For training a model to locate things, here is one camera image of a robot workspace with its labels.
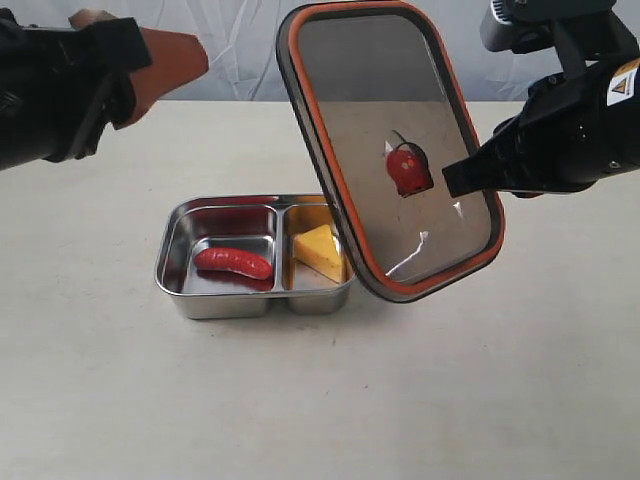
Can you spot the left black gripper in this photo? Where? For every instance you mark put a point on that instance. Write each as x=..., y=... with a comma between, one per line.
x=60, y=87

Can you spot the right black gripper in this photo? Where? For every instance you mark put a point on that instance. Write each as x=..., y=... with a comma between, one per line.
x=570, y=134

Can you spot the dark transparent lid orange valve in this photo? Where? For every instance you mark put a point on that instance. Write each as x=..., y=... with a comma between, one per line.
x=382, y=115

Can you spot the red toy sausage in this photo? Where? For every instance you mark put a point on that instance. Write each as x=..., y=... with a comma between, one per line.
x=232, y=260

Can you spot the yellow toy cheese wedge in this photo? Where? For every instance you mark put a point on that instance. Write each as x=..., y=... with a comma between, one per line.
x=318, y=249

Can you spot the wrinkled blue-grey backdrop cloth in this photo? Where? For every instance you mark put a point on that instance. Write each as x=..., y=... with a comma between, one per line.
x=239, y=36

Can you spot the steel two-compartment lunch box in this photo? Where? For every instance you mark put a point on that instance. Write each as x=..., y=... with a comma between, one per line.
x=265, y=225

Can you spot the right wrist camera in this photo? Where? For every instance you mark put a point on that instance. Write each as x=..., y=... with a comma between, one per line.
x=579, y=31

